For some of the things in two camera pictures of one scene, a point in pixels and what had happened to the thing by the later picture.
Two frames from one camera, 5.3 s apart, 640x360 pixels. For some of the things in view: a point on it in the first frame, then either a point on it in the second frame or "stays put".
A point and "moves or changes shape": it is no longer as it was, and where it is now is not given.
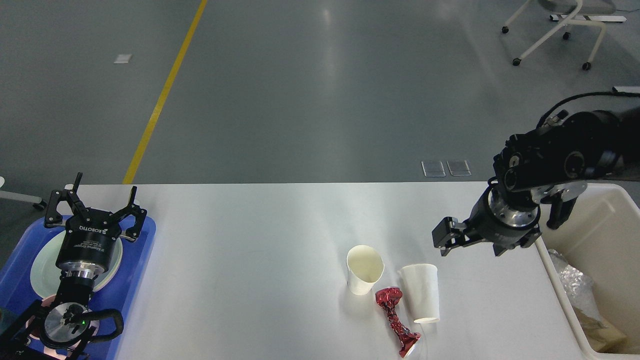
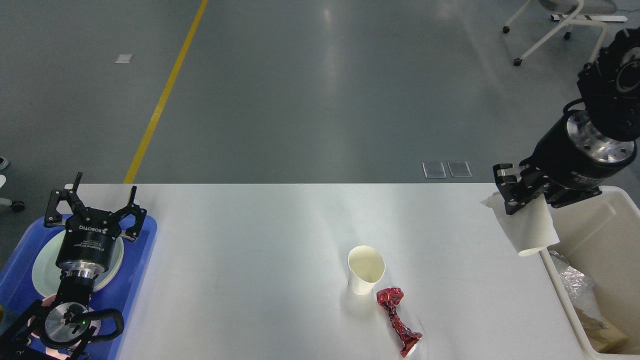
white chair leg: x=19 y=196 -> x=17 y=205
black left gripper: x=88 y=242 stays put
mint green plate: x=45 y=275 stays put
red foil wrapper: x=388 y=297 stays put
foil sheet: x=578 y=285 stays put
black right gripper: x=485 y=225 -> x=574 y=154
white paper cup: x=365 y=266 stays put
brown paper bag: x=601 y=337 stays put
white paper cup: x=421 y=281 moves or changes shape
